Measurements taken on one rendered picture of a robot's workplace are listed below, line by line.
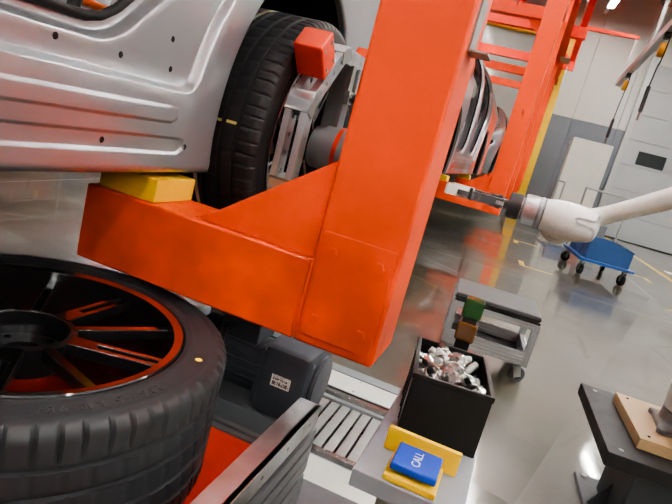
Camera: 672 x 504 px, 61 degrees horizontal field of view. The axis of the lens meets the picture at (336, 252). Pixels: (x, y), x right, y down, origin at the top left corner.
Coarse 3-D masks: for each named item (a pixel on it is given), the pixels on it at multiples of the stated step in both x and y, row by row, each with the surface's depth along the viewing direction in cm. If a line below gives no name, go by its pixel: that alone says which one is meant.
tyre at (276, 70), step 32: (256, 32) 142; (288, 32) 142; (256, 64) 136; (288, 64) 137; (224, 96) 136; (256, 96) 134; (224, 128) 137; (256, 128) 134; (224, 160) 138; (256, 160) 137; (224, 192) 143; (256, 192) 143
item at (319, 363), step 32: (224, 320) 140; (256, 352) 138; (288, 352) 132; (320, 352) 137; (224, 384) 146; (256, 384) 137; (288, 384) 132; (320, 384) 138; (224, 416) 139; (256, 416) 136
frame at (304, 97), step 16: (336, 48) 146; (336, 64) 143; (352, 64) 154; (304, 80) 139; (320, 80) 139; (288, 96) 137; (304, 96) 136; (320, 96) 140; (288, 112) 137; (304, 112) 136; (288, 128) 138; (304, 128) 137; (288, 144) 141; (304, 144) 140; (272, 176) 140; (288, 176) 139
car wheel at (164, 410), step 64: (0, 256) 115; (0, 320) 97; (64, 320) 100; (128, 320) 116; (192, 320) 109; (0, 384) 77; (128, 384) 82; (192, 384) 86; (0, 448) 66; (64, 448) 69; (128, 448) 75; (192, 448) 89
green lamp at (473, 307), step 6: (468, 300) 116; (474, 300) 116; (480, 300) 117; (468, 306) 116; (474, 306) 116; (480, 306) 115; (462, 312) 117; (468, 312) 116; (474, 312) 116; (480, 312) 115; (474, 318) 116; (480, 318) 116
